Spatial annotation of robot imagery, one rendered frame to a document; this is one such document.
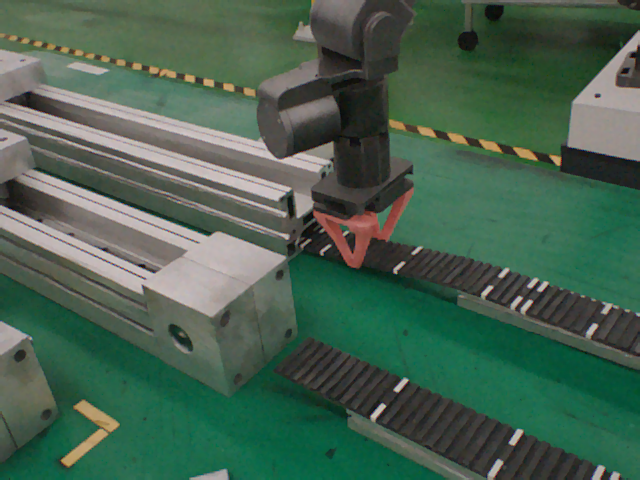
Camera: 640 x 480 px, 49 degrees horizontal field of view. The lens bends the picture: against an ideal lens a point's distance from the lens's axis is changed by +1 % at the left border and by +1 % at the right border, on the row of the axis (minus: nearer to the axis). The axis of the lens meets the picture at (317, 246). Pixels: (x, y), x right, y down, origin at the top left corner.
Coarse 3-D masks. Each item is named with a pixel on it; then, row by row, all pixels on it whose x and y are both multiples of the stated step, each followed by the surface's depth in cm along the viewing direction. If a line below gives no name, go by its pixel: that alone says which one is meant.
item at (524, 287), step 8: (520, 280) 68; (528, 280) 68; (536, 280) 68; (512, 288) 67; (520, 288) 67; (528, 288) 67; (536, 288) 67; (504, 296) 67; (512, 296) 66; (520, 296) 66; (528, 296) 67; (504, 304) 66; (512, 304) 65; (520, 304) 66
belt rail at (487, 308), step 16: (464, 304) 71; (480, 304) 69; (496, 304) 68; (512, 320) 68; (528, 320) 67; (560, 336) 65; (576, 336) 65; (592, 352) 64; (608, 352) 63; (624, 352) 63
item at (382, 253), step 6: (384, 246) 78; (390, 246) 78; (396, 246) 77; (378, 252) 77; (384, 252) 77; (390, 252) 77; (372, 258) 76; (378, 258) 76; (384, 258) 76; (366, 264) 75; (372, 264) 75; (378, 264) 75
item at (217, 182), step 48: (48, 96) 109; (48, 144) 101; (96, 144) 93; (144, 144) 91; (192, 144) 93; (240, 144) 88; (144, 192) 92; (192, 192) 85; (240, 192) 79; (288, 192) 77; (288, 240) 80
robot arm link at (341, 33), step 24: (336, 0) 63; (360, 0) 60; (384, 0) 61; (408, 0) 63; (312, 24) 65; (336, 24) 62; (360, 24) 61; (408, 24) 64; (336, 48) 64; (360, 48) 62
